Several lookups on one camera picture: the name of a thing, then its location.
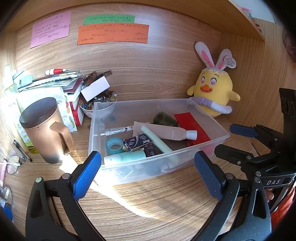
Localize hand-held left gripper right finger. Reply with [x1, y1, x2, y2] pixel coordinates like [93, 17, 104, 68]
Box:
[193, 151, 272, 241]

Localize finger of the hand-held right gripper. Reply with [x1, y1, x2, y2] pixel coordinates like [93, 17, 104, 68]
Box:
[214, 144, 262, 178]
[230, 124, 284, 154]

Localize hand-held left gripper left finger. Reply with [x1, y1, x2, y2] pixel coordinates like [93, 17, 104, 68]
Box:
[25, 151, 102, 241]

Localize blue tape roll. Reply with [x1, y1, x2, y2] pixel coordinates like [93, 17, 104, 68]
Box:
[106, 137, 125, 154]

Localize mint green tube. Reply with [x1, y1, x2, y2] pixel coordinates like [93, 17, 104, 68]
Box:
[103, 151, 147, 165]

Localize red pouch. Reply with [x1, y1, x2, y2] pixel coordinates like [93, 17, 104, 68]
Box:
[174, 112, 212, 146]

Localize clear plastic pen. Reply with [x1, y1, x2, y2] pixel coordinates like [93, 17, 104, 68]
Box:
[100, 126, 134, 136]

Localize pale green stick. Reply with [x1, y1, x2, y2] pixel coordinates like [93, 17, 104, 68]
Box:
[141, 125, 179, 164]

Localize blue staples box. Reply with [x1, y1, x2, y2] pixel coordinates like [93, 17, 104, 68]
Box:
[123, 134, 153, 153]

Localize dark makeup spray bottle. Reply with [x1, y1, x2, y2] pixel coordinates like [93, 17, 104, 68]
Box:
[143, 144, 163, 158]

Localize beige tube with white cap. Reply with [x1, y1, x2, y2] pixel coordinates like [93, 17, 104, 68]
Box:
[132, 121, 198, 141]

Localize clear plastic bin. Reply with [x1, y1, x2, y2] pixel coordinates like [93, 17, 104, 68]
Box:
[88, 98, 230, 185]

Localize dark green glass bottle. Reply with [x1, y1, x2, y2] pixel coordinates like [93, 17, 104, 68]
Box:
[153, 112, 179, 127]

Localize yellow chick plush toy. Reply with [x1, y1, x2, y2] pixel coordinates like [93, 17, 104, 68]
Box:
[187, 42, 241, 117]

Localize brown ceramic mug with lid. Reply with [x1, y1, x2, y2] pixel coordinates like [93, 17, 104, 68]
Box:
[19, 97, 75, 164]

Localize yellow-green spray bottle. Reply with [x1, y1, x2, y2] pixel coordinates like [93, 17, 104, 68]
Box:
[5, 86, 38, 154]

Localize red white box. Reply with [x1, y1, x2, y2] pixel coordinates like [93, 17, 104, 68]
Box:
[69, 100, 85, 126]

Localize bowl of beads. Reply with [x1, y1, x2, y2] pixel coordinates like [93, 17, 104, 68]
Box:
[79, 90, 118, 118]

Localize eyeglasses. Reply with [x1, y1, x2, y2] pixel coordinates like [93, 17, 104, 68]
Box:
[6, 154, 25, 175]

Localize black pen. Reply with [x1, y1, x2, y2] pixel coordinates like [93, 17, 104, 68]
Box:
[13, 139, 33, 163]

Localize illustrated white paper sheet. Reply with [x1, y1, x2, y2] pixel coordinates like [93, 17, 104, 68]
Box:
[35, 87, 77, 132]

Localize blue white box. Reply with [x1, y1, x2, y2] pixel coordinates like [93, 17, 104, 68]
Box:
[0, 199, 13, 220]

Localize white card box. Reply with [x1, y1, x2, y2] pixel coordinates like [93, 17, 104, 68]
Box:
[80, 77, 111, 102]

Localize brown hair clip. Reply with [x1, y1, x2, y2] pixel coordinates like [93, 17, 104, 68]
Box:
[84, 72, 99, 87]

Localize red white marker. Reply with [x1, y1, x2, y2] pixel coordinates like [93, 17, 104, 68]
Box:
[45, 68, 67, 75]

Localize teal white packet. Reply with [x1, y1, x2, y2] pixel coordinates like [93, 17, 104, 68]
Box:
[11, 70, 33, 91]

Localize orange paper note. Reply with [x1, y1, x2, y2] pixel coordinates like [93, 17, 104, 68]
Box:
[77, 23, 149, 45]

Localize wooden shelf board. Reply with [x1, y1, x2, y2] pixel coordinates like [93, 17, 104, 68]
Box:
[14, 0, 266, 42]

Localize pink paper note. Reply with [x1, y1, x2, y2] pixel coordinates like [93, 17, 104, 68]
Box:
[31, 10, 71, 49]

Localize green paper note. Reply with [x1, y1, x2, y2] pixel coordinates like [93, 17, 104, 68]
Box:
[83, 15, 135, 25]

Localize metal key ring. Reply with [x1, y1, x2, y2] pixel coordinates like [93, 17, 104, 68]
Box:
[0, 185, 12, 202]

